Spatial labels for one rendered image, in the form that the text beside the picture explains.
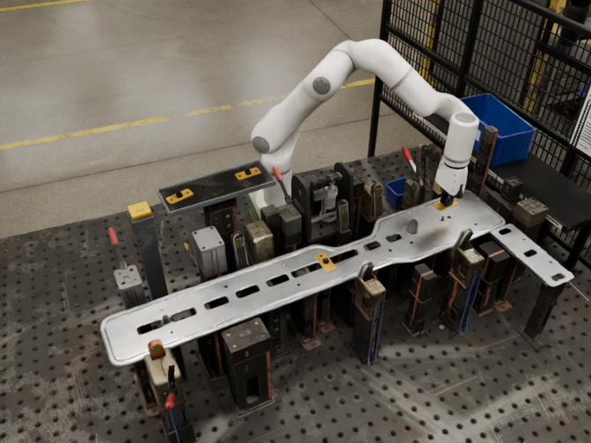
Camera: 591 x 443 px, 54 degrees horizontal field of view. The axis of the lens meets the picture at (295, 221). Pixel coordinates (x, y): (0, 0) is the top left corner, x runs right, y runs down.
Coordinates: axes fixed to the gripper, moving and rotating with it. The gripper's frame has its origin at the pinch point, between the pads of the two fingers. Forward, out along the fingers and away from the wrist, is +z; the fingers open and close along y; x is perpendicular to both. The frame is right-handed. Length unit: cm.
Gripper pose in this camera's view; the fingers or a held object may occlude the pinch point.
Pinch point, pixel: (447, 199)
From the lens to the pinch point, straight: 201.8
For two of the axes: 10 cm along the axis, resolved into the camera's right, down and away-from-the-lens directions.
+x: 8.9, -2.9, 3.4
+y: 4.5, 5.9, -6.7
